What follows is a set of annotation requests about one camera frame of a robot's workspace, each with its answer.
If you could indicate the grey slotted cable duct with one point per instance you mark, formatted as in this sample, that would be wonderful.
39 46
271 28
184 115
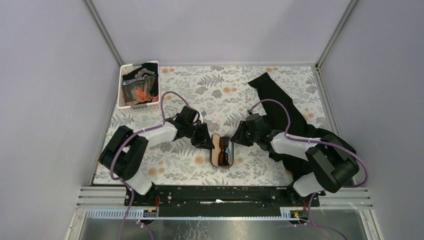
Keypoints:
152 214

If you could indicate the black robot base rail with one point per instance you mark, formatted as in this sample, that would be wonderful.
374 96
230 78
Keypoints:
190 200

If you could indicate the white perforated plastic basket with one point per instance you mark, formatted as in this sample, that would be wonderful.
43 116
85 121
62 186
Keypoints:
137 109

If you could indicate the black orange clothes in basket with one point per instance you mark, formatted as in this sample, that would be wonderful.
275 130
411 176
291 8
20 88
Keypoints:
140 85

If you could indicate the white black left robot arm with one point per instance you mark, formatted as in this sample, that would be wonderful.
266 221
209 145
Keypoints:
124 152

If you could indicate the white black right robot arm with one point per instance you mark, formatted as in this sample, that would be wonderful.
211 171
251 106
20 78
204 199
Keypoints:
332 165

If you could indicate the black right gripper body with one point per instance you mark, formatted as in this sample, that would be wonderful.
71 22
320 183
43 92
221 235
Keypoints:
256 137

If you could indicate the black glasses case tan lining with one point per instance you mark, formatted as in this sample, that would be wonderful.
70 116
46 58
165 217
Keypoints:
214 152

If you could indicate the floral patterned table mat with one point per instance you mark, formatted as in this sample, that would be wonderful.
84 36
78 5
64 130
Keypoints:
224 93

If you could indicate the brown tortoiseshell sunglasses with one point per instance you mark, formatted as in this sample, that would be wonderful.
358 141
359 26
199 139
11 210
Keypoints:
223 159

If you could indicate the black cloth garment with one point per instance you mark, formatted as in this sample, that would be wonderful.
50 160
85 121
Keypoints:
275 116

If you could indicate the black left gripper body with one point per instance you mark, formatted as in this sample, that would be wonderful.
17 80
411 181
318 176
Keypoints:
191 130

